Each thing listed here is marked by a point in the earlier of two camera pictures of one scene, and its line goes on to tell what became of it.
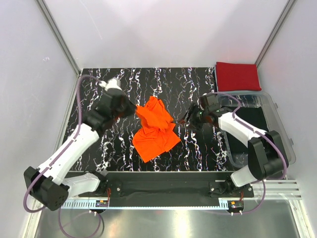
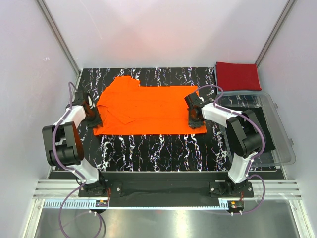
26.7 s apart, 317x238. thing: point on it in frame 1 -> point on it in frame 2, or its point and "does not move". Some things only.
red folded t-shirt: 233,77 does not move
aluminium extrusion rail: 277,189 does not move
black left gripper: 131,107 -> 97,121
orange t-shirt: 157,133 -> 126,108
